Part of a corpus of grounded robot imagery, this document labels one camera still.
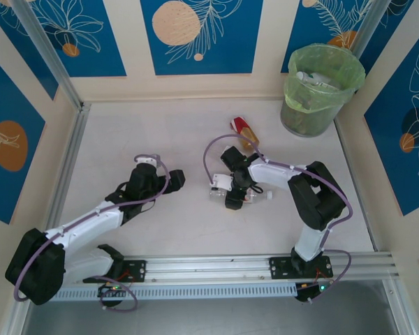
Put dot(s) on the large clear bottle red label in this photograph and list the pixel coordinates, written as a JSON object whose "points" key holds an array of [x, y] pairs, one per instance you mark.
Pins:
{"points": [[262, 197]]}

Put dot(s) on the amber bottle red white label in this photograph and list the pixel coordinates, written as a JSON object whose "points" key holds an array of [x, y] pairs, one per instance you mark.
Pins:
{"points": [[241, 124]]}

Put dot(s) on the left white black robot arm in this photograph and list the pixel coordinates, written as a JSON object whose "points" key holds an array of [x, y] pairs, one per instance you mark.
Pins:
{"points": [[87, 225]]}

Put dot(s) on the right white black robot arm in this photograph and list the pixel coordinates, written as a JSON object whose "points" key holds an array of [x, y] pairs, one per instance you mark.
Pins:
{"points": [[272, 174]]}

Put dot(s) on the grey translucent bin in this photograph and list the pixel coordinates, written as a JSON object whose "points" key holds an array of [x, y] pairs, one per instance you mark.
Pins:
{"points": [[300, 125]]}

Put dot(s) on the green plastic bin bag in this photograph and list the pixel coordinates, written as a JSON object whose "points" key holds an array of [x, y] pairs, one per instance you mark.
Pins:
{"points": [[293, 90]]}

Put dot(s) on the grey metal panel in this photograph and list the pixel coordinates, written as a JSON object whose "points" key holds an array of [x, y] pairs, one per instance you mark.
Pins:
{"points": [[209, 317]]}

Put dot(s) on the aluminium mounting rail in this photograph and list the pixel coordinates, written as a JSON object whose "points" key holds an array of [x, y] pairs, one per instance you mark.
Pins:
{"points": [[209, 267]]}

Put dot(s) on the aluminium side rail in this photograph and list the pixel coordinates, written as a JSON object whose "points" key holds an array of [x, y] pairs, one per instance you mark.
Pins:
{"points": [[72, 150], [364, 209]]}

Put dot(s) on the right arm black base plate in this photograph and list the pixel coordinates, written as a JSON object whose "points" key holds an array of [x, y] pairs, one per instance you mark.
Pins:
{"points": [[281, 267]]}

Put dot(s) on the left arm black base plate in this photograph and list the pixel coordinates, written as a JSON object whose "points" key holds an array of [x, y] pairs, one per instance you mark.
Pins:
{"points": [[138, 270]]}

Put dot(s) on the aluminium frame post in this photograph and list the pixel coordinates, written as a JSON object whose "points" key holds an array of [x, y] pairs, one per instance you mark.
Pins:
{"points": [[44, 45], [378, 8]]}

